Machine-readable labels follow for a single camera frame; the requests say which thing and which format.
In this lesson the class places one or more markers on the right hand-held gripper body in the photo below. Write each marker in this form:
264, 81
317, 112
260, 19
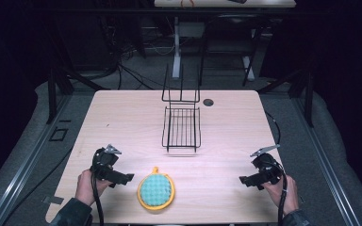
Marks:
267, 168

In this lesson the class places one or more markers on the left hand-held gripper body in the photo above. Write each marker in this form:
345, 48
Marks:
104, 163

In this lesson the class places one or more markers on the round yellow and teal sponge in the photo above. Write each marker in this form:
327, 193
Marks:
156, 189

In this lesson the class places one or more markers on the person's right hand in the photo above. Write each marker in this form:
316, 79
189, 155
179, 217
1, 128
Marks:
278, 194

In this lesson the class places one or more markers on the person's left hand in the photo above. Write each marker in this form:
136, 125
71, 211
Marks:
88, 188

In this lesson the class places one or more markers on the black tape square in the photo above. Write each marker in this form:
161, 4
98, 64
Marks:
58, 134

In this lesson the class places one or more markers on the grey tape strip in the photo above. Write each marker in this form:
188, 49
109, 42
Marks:
52, 200

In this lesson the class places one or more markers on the dark round table grommet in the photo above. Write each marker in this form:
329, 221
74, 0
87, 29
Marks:
208, 102

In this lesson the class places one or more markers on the black metal stand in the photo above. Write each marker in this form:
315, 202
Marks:
229, 44

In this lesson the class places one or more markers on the white desk with metal legs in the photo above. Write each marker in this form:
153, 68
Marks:
223, 3

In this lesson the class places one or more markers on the black metal frame post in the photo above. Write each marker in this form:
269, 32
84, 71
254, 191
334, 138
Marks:
308, 97
52, 94

